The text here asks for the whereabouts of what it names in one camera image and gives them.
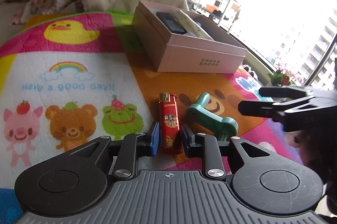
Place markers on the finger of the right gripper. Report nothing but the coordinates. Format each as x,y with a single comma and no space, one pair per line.
291,92
264,109

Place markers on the colourful cartoon play mat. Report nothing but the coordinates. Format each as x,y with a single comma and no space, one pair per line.
67,80

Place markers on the white cream tube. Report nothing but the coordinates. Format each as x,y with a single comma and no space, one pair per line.
191,26

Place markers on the teal plastic crank handle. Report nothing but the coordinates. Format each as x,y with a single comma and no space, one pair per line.
222,127

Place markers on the red lighter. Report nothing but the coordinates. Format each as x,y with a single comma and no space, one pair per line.
169,123

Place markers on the black wallet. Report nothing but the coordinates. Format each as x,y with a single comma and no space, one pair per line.
171,23

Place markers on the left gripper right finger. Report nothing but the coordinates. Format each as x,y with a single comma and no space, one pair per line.
205,147

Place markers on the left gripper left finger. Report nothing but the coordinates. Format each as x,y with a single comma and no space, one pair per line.
133,147

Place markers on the metal balcony shelf rack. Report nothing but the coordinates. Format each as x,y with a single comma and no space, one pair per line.
221,12

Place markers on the potted flower plant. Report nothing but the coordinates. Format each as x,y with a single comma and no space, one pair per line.
284,77

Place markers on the pink cardboard box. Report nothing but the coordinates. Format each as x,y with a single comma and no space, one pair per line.
177,53

